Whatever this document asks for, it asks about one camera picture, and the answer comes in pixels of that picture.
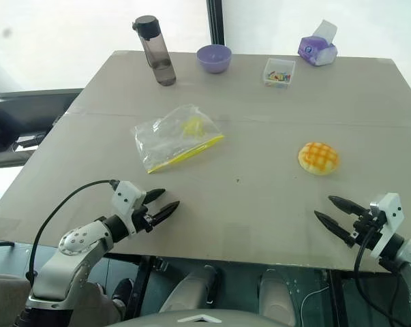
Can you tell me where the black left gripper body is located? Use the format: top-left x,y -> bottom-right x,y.
132,203 -> 157,234

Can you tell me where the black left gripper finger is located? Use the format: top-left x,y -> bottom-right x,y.
144,187 -> 166,206
152,200 -> 181,227

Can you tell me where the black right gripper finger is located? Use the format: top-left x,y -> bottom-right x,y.
327,195 -> 369,217
313,210 -> 359,247

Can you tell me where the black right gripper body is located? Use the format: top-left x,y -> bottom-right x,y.
348,206 -> 386,247

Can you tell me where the yellow pineapple bun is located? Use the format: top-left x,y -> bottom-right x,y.
297,141 -> 340,176

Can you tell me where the clear yellow-zip plastic bag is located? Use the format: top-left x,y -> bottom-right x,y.
134,103 -> 225,175

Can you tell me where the black table leg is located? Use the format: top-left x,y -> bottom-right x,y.
132,255 -> 162,320
327,270 -> 346,327

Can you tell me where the black shoe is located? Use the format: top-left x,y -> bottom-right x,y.
110,277 -> 136,302

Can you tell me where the grey rounded leg cover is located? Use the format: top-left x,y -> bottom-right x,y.
257,268 -> 293,320
157,264 -> 222,316

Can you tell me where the grey robot torso cover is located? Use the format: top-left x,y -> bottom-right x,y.
104,308 -> 296,327

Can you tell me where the small dark device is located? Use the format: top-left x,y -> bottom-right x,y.
13,134 -> 46,151

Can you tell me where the smoky grey water bottle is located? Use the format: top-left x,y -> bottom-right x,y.
131,14 -> 177,87

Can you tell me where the clear box of colourful pins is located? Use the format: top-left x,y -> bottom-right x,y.
262,57 -> 296,89

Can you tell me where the purple plastic bowl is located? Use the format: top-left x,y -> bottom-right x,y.
196,44 -> 233,74

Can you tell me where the purple tissue pack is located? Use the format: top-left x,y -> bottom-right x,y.
296,19 -> 339,67

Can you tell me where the dark bench furniture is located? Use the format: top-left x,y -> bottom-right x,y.
0,80 -> 85,170

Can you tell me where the beige trouser leg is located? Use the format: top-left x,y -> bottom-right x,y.
0,271 -> 127,327

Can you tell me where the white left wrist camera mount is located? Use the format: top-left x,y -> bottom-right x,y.
111,181 -> 148,236

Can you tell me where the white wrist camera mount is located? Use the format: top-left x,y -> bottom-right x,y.
367,192 -> 406,262
111,181 -> 148,236

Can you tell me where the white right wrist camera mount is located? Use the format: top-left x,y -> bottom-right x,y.
367,192 -> 406,262

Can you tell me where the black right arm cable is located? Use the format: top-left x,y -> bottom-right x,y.
353,224 -> 411,327

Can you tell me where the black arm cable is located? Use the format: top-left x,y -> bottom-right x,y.
353,224 -> 411,327
27,178 -> 121,285

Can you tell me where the thin white floor cable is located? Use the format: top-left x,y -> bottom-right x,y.
300,285 -> 329,320

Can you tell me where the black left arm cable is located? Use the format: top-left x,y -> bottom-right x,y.
27,178 -> 121,285

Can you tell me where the black window post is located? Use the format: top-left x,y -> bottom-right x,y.
206,0 -> 226,47

